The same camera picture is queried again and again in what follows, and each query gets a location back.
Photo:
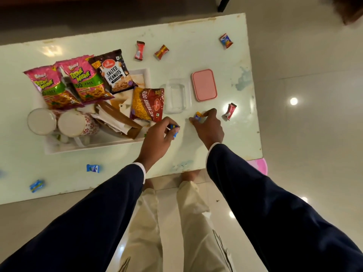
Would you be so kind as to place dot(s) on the person's right hand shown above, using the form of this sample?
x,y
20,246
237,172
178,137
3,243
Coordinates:
x,y
211,128

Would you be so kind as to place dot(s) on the person's left hand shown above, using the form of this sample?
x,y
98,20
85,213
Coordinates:
x,y
157,141

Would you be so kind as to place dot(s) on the yellow blue candy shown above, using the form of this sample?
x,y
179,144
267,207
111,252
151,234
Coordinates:
x,y
198,115

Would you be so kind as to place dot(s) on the red candy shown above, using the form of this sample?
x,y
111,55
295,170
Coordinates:
x,y
139,50
230,111

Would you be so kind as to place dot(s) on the red yellow snack packet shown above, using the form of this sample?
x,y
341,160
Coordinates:
x,y
149,106

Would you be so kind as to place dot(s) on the brown wooden napkin holder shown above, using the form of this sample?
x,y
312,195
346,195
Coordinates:
x,y
122,116

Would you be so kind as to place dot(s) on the clear container pink lid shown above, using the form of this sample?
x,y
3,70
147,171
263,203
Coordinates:
x,y
177,96

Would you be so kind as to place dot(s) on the white paper napkins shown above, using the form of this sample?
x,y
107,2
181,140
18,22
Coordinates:
x,y
112,121

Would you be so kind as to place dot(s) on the white printed tray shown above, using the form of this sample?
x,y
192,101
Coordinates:
x,y
93,144

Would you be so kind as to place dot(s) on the salted peanuts packet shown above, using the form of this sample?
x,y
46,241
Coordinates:
x,y
114,72

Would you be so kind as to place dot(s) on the white floral mug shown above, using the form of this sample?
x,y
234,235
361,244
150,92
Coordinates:
x,y
41,121
72,123

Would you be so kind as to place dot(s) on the blue orange white candy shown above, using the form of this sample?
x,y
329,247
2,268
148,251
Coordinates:
x,y
226,40

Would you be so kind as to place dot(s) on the orange gold candy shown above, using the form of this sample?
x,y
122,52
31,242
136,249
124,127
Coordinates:
x,y
161,51

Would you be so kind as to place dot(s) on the pink green snack packet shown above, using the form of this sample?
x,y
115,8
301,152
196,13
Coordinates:
x,y
52,87
83,80

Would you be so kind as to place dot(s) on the person's left forearm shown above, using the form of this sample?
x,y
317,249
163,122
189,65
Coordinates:
x,y
85,223

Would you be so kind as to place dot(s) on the person's right forearm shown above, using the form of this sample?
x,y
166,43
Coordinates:
x,y
278,212

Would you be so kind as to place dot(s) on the person's left leg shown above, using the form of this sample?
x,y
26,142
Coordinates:
x,y
144,232

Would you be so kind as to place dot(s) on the person's leg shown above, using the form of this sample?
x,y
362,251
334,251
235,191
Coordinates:
x,y
144,232
201,232

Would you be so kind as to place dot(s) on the person's right leg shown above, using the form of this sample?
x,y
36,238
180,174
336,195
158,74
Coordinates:
x,y
201,232

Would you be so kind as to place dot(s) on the pink plastic bin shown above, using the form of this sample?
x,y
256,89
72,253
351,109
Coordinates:
x,y
259,165

